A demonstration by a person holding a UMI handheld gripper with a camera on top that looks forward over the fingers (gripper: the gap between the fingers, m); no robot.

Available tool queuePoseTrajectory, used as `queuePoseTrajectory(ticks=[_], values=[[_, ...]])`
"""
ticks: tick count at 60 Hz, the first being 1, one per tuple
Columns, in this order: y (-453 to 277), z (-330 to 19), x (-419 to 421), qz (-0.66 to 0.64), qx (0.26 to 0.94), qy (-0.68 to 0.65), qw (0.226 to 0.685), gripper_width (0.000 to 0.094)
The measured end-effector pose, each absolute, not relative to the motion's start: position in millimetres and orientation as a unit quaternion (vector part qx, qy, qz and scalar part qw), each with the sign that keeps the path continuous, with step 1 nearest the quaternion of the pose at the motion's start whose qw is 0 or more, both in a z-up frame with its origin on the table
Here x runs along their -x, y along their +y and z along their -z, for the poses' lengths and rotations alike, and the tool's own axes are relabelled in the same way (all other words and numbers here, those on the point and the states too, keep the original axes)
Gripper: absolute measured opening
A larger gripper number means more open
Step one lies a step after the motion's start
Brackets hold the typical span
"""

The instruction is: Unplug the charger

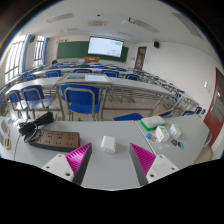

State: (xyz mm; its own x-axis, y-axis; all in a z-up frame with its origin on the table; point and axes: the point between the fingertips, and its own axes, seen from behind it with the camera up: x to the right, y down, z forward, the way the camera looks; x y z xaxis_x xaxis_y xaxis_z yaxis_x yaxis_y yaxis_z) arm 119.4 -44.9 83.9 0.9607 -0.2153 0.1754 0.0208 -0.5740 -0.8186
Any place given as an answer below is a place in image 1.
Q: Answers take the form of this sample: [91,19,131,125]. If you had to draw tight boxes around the black coiled cable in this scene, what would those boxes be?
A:
[18,111,55,144]

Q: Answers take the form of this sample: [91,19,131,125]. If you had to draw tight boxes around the group of grey desks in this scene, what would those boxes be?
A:
[0,62,201,121]

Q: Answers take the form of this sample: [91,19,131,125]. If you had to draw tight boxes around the small white box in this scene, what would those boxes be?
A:
[169,123,182,139]
[154,125,172,144]

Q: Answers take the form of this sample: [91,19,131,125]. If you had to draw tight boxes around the white green flat pack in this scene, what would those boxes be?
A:
[139,115,167,132]

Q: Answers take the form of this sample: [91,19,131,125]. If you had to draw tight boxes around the small dark items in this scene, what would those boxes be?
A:
[170,138,185,150]

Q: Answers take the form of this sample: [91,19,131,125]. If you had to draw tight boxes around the grey desk with framed top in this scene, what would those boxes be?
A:
[55,73,113,121]

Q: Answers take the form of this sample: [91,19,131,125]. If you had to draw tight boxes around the blue printed card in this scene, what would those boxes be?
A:
[145,133,158,143]

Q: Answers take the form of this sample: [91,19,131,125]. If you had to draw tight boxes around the brown black power strip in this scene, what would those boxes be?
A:
[28,129,81,153]

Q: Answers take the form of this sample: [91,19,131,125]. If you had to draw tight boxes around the large window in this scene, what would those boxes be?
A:
[4,34,27,83]

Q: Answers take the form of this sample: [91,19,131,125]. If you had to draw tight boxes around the narrow window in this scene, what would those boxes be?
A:
[33,35,46,68]

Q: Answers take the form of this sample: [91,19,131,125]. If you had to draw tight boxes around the group of ceiling lights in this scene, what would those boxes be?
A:
[46,12,204,39]

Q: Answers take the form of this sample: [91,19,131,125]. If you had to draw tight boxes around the red-brown door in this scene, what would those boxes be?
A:
[203,67,224,138]

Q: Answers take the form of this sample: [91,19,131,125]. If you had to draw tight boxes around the brown classroom door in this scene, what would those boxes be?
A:
[134,46,148,71]

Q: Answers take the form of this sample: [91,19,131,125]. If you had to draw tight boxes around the orange lectern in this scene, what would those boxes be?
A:
[83,56,101,63]

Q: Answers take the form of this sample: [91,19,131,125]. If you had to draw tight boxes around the projection screen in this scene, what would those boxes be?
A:
[87,36,125,58]

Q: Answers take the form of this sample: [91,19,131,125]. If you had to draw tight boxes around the ceiling projector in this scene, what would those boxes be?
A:
[120,17,135,26]

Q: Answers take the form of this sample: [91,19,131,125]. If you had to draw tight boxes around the group of blue chairs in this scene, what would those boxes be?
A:
[23,61,204,116]

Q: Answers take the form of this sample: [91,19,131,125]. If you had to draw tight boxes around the ceiling air vent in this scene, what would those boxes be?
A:
[87,19,109,28]

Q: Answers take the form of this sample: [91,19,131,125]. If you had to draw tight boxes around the blue chair seat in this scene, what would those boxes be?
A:
[113,112,144,122]

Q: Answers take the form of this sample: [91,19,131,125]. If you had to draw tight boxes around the green chalkboard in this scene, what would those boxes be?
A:
[55,40,130,63]

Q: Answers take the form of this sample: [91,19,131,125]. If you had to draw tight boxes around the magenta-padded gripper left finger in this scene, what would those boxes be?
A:
[41,142,93,186]

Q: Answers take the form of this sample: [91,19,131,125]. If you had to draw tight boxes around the white charger block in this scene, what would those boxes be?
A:
[100,135,117,154]

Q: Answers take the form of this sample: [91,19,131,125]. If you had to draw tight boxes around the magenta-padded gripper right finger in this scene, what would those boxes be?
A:
[129,142,180,187]

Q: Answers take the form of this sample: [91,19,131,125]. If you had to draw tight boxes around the blue metal-framed chair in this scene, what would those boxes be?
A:
[20,84,56,119]
[6,89,29,119]
[60,83,103,122]

